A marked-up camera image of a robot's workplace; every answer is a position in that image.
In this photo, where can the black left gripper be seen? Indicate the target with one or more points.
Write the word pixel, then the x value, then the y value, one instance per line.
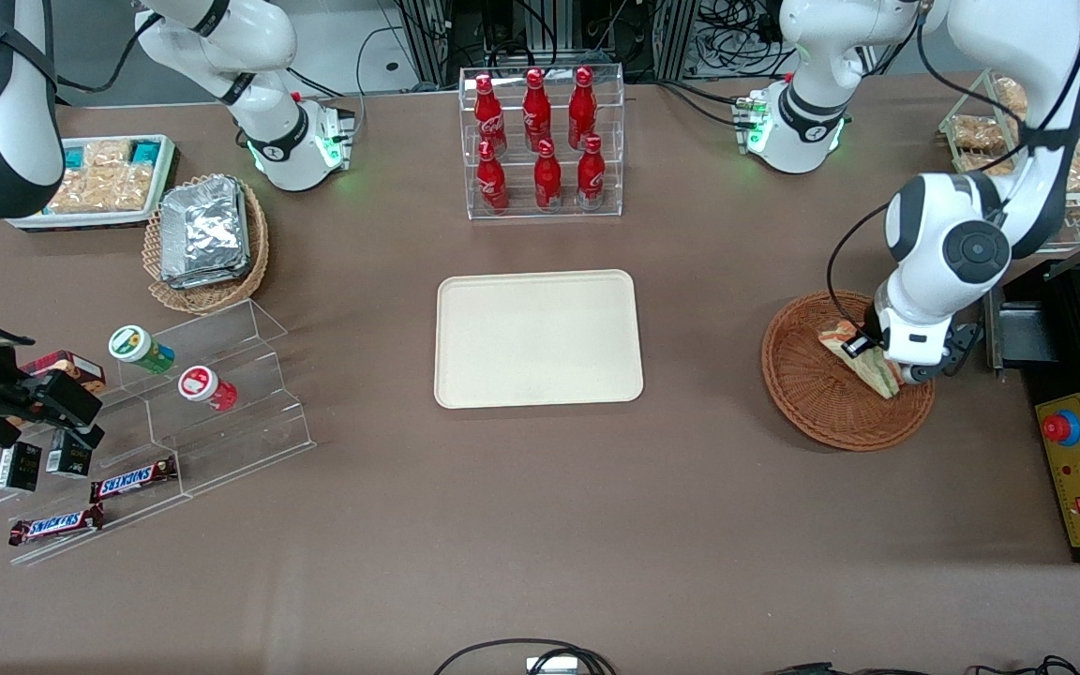
pixel 874 330

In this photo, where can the triangle sandwich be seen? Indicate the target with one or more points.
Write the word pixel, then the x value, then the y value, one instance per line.
pixel 873 375

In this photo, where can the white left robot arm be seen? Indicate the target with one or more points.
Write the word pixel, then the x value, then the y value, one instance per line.
pixel 952 246

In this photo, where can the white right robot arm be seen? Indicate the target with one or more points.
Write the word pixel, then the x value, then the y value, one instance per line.
pixel 268 37

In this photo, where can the round brown wicker basket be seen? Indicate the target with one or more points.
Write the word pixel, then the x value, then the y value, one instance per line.
pixel 812 403

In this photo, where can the oval tan wicker basket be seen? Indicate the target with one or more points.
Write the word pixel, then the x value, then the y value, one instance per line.
pixel 212 295

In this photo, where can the white plastic snack tray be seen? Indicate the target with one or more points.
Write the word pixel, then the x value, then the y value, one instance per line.
pixel 160 187

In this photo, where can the cream rectangular tray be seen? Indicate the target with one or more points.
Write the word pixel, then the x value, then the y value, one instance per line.
pixel 540 339

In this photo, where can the small black carton box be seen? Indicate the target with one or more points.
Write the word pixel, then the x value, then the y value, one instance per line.
pixel 68 457
pixel 18 467

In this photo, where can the dark red carton box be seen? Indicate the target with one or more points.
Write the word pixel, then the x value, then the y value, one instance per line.
pixel 76 364

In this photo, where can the Snickers chocolate bar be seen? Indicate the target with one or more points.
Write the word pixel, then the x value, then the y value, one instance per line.
pixel 132 480
pixel 57 525

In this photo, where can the green cup with white lid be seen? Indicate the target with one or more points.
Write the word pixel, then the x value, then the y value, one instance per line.
pixel 137 347

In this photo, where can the red cup with white lid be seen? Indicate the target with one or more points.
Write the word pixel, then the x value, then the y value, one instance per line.
pixel 202 386

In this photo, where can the clear acrylic stepped stand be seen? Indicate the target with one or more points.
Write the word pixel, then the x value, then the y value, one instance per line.
pixel 240 431

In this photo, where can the red emergency stop button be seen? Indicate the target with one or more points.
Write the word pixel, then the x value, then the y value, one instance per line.
pixel 1060 428

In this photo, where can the silver foil packet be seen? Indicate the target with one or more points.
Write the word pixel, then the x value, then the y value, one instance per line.
pixel 202 225
pixel 212 279

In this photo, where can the black machine with yellow panel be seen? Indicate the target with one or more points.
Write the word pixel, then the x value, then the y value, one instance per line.
pixel 1079 473

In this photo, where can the teal snack packet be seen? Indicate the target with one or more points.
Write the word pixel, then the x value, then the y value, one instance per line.
pixel 74 156
pixel 145 151

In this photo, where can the red cola bottle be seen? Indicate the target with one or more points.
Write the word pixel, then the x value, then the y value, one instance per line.
pixel 547 178
pixel 536 111
pixel 491 180
pixel 582 108
pixel 591 173
pixel 488 117

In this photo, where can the clear acrylic bottle rack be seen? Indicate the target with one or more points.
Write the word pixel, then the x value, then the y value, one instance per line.
pixel 610 141

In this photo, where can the brown table cover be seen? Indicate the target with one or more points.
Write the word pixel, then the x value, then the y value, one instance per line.
pixel 540 525

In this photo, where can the small white plug box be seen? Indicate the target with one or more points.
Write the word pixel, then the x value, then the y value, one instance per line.
pixel 551 666

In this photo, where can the aluminium frame with equipment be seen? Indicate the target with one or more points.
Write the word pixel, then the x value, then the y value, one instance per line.
pixel 427 42

